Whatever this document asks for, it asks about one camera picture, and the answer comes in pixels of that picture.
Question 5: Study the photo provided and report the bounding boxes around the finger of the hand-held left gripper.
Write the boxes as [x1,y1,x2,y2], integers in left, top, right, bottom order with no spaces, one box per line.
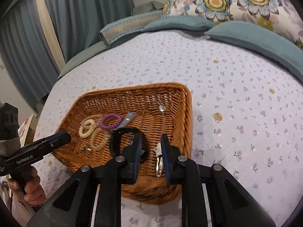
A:
[31,132,72,158]

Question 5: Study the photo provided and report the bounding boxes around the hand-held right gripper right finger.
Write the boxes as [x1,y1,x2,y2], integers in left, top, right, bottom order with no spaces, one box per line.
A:
[160,134,276,227]

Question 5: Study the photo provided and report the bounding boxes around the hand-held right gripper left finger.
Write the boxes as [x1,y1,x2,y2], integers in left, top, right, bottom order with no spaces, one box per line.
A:
[27,132,144,227]

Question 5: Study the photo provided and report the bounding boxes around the silver nail clipper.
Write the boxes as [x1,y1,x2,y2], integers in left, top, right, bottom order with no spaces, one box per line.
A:
[153,142,165,178]

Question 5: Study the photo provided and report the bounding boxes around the cream spiral hair tie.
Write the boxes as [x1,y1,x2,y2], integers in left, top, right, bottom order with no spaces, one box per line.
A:
[79,119,96,138]

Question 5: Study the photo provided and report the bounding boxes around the black hair band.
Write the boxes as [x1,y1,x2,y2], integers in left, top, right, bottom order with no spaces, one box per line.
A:
[109,127,149,164]

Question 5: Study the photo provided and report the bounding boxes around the clear spiral hair tie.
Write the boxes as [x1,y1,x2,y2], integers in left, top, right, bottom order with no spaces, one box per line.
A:
[88,127,112,151]

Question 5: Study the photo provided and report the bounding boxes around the brown wicker basket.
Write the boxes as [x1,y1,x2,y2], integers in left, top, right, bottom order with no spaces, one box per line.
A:
[51,82,193,206]

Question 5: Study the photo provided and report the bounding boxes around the blue-grey hair clip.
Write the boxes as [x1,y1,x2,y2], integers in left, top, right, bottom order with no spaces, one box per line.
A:
[121,112,137,128]

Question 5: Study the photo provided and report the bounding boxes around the small silver ring jewellery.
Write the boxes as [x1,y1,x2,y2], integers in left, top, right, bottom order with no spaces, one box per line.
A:
[149,100,167,123]

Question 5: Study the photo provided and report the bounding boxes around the purple spiral hair tie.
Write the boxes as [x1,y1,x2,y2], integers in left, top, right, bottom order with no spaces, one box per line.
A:
[99,113,123,130]

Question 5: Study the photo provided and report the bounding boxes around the person's left hand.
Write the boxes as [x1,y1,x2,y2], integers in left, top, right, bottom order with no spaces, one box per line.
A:
[7,166,46,206]

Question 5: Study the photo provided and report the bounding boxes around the red and white books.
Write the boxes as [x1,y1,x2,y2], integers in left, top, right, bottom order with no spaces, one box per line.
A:
[18,114,38,147]

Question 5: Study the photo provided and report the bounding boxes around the lilac floral bedspread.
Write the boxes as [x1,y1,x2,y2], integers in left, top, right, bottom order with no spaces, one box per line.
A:
[33,30,303,227]

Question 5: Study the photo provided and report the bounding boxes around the grey-green bed sheet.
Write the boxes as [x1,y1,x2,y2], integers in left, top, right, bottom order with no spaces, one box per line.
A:
[57,41,107,79]

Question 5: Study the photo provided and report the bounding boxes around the blue curtain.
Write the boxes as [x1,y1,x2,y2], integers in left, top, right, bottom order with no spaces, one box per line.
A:
[0,0,59,102]
[43,0,135,63]

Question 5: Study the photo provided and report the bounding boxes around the cream sheer curtain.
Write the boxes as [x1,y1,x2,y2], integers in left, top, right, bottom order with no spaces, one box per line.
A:
[33,0,66,64]

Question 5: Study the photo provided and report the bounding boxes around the folded blue quilt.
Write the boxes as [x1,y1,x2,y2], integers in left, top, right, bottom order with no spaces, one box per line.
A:
[99,11,164,49]

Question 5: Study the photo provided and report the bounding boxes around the teal pillow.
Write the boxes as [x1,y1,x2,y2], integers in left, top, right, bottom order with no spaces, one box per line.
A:
[140,15,216,33]
[205,21,303,86]

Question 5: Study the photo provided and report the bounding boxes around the grey-green pillow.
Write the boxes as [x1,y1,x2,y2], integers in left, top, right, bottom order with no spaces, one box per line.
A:
[132,1,165,15]

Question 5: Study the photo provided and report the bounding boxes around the floral print pillow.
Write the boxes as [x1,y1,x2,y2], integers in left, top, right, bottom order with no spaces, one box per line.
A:
[233,0,303,43]
[162,0,235,25]

